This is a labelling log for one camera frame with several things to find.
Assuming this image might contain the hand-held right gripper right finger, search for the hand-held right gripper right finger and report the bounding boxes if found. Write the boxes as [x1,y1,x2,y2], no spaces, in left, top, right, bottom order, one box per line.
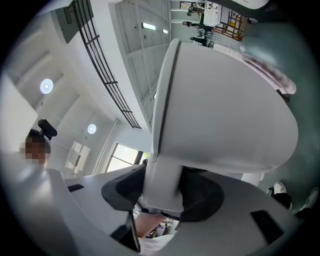
[169,168,305,256]

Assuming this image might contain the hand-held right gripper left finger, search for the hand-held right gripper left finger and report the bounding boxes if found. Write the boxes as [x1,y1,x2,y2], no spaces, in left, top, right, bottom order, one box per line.
[3,152,148,256]

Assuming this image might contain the white electric kettle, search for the white electric kettle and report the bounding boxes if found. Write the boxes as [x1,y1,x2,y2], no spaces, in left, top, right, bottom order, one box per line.
[141,38,299,214]

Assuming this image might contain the person's left forearm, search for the person's left forearm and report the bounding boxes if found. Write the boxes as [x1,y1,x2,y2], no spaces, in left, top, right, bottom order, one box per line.
[134,213,171,238]

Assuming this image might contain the window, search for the window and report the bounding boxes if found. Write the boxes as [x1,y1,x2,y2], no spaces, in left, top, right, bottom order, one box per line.
[105,142,151,174]

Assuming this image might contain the white air conditioner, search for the white air conditioner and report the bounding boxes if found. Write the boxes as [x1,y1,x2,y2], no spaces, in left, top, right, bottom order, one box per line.
[64,140,91,174]

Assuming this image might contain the person's white shirt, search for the person's white shirt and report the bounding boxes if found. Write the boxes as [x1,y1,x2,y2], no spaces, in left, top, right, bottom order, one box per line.
[139,234,176,256]

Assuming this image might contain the person's white shoe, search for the person's white shoe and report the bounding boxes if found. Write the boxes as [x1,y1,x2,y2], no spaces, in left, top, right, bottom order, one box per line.
[273,180,288,195]
[299,186,320,211]

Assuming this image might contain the person's dark trousers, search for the person's dark trousers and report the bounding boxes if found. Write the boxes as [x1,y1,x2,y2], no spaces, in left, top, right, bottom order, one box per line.
[270,191,320,221]

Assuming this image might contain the person's head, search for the person's head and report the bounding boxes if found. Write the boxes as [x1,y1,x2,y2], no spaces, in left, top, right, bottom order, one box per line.
[18,128,53,169]

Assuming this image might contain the black ceiling grille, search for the black ceiling grille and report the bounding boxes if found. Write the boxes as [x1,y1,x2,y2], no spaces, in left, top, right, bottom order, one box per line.
[73,0,143,130]

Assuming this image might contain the pink checked flower tablecloth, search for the pink checked flower tablecloth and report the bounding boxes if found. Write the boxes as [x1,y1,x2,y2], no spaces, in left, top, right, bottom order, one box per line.
[240,53,298,95]

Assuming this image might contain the wooden rack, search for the wooden rack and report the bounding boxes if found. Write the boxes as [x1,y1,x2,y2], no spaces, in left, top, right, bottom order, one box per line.
[213,12,248,42]

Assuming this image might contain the black head-mounted camera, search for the black head-mounted camera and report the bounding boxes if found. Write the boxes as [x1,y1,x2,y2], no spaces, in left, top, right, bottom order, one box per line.
[37,118,58,141]

